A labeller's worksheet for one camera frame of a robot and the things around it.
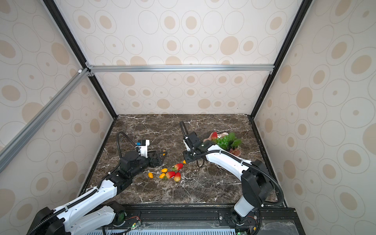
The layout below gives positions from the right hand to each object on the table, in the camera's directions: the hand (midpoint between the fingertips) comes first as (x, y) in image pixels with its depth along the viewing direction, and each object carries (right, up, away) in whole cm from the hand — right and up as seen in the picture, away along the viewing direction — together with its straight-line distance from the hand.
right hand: (188, 156), depth 85 cm
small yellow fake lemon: (-15, -12, +1) cm, 20 cm away
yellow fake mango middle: (-14, -9, +4) cm, 18 cm away
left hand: (-12, +4, -8) cm, 15 cm away
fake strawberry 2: (-6, -8, +4) cm, 11 cm away
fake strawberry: (+18, +11, +14) cm, 25 cm away
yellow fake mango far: (-12, +3, -11) cm, 17 cm away
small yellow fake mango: (-2, -5, +7) cm, 9 cm away
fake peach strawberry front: (-6, -12, 0) cm, 14 cm away
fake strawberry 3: (-11, -12, +2) cm, 16 cm away
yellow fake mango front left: (-22, -12, +2) cm, 25 cm away
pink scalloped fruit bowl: (+23, +12, +17) cm, 31 cm away
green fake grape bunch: (+26, +7, +10) cm, 29 cm away
